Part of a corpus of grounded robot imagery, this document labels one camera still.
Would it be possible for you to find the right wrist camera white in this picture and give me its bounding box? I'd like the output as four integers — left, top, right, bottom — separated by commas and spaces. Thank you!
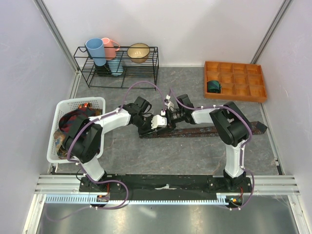
164, 95, 174, 111

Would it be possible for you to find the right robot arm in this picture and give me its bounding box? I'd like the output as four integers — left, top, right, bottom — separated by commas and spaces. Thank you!
166, 95, 254, 193

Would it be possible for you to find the green tie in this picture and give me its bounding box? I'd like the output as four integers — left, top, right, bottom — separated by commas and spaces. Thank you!
207, 80, 221, 94

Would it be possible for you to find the white plastic basket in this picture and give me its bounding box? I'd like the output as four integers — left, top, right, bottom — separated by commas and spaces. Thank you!
46, 97, 106, 164

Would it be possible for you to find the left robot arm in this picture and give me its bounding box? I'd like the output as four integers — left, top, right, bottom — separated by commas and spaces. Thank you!
59, 97, 163, 192

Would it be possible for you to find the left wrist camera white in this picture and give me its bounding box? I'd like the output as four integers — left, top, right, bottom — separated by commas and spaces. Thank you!
151, 111, 167, 129

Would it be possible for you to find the brown floral tie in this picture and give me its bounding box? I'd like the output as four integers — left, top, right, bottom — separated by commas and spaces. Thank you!
139, 121, 268, 139

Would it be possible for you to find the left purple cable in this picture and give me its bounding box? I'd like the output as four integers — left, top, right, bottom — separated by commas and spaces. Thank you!
45, 81, 166, 221

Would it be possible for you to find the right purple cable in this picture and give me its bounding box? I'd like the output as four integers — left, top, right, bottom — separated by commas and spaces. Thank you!
169, 88, 256, 212

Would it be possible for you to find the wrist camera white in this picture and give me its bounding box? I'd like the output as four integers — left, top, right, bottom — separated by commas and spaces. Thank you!
151, 111, 167, 129
164, 95, 174, 111

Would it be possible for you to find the light blue lower cup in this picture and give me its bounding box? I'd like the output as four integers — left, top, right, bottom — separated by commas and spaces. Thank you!
108, 58, 124, 76

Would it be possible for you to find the patterned ties pile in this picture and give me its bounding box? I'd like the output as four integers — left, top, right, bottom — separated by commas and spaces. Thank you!
54, 102, 103, 159

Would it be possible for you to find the amber glass bowl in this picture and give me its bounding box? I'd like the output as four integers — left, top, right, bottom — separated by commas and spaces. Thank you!
127, 43, 150, 64

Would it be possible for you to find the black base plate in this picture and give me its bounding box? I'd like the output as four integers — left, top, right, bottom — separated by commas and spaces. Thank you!
79, 173, 252, 201

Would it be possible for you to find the pink cup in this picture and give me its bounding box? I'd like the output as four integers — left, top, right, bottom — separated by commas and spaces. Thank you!
101, 38, 120, 60

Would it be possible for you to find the red navy striped tie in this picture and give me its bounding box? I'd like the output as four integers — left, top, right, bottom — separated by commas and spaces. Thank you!
58, 107, 102, 135

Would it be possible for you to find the purple cable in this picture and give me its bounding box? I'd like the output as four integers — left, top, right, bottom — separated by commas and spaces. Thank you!
169, 88, 256, 212
45, 81, 166, 221

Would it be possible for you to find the orange compartment tray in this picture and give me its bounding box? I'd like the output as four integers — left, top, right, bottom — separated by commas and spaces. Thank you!
203, 61, 267, 103

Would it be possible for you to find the black wire rack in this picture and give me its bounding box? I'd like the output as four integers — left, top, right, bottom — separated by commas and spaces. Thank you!
74, 46, 159, 89

